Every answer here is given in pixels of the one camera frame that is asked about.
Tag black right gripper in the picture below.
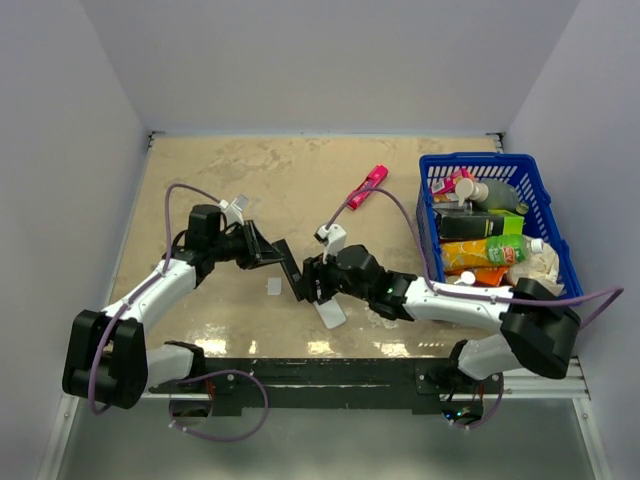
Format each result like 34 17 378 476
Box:
294 243 372 303

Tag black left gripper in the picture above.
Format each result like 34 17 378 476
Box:
210 220 285 270

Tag black remote control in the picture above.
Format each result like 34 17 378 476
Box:
273 239 304 302

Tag white remote control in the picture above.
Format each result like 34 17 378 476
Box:
314 299 347 330

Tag white battery cover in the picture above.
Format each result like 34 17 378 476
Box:
267 277 282 296

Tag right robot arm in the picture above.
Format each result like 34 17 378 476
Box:
293 245 581 393

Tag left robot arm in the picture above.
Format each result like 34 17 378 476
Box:
62 204 283 409

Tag black green carton box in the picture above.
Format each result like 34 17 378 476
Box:
435 209 524 241

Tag small white cap bottle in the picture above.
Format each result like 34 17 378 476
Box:
446 271 476 287

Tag pink snack box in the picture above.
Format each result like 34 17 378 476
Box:
431 168 475 195

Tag orange snack packet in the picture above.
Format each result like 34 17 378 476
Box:
445 267 514 287

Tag blue plastic basket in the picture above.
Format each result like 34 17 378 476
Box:
415 152 585 307

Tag orange juice bottle green label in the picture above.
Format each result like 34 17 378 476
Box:
441 234 545 272

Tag grey bottle beige cap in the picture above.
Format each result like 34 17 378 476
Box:
454 178 529 215

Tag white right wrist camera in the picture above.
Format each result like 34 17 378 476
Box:
314 223 347 264

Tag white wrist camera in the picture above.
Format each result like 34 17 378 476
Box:
218 194 249 227
314 223 347 264

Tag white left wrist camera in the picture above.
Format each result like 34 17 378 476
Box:
218 194 249 227

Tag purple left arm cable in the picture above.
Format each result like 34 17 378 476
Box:
87 182 222 415

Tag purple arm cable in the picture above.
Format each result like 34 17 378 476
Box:
326 186 625 329
87 182 222 415

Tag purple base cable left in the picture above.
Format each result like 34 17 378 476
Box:
168 368 271 443

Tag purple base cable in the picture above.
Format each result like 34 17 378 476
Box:
448 372 505 431
168 368 271 443

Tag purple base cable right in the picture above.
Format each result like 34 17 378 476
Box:
448 372 505 431

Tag aluminium frame rail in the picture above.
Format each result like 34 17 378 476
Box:
504 357 590 399

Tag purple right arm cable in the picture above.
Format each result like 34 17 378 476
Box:
326 186 625 329

